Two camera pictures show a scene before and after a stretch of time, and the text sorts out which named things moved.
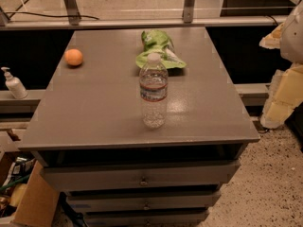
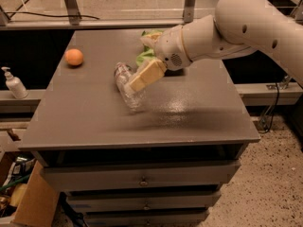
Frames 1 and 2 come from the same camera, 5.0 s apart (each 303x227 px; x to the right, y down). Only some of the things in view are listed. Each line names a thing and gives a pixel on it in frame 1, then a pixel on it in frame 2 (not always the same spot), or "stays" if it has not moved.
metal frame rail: x=187 y=20 stays
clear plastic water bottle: x=153 y=87 to x=133 y=98
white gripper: x=294 y=37 to x=169 y=48
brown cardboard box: x=35 y=200 stays
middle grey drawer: x=144 y=200 stays
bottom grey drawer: x=147 y=218 stays
